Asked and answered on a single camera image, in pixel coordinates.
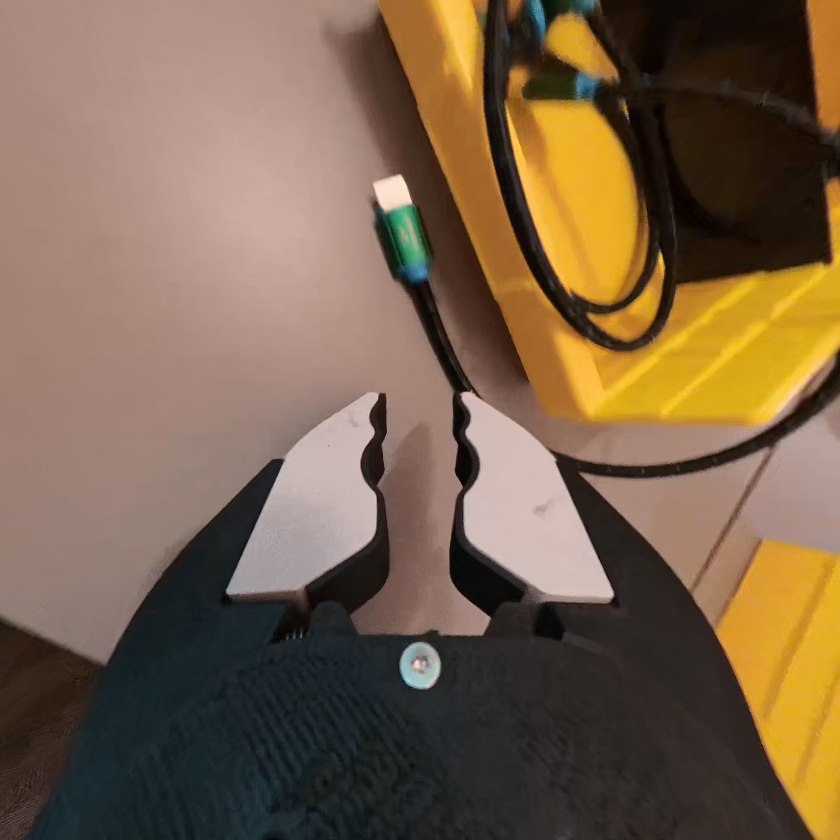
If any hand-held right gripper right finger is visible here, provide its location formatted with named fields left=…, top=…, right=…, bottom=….
left=450, top=392, right=616, bottom=619

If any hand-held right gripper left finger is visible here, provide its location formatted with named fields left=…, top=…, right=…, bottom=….
left=225, top=392, right=391, bottom=632

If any yellow plastic bin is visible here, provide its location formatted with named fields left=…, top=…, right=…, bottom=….
left=379, top=0, right=840, bottom=424
left=715, top=538, right=840, bottom=840

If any green plug braided HDMI cable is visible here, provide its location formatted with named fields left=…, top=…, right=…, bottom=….
left=482, top=0, right=680, bottom=352
left=372, top=174, right=840, bottom=480

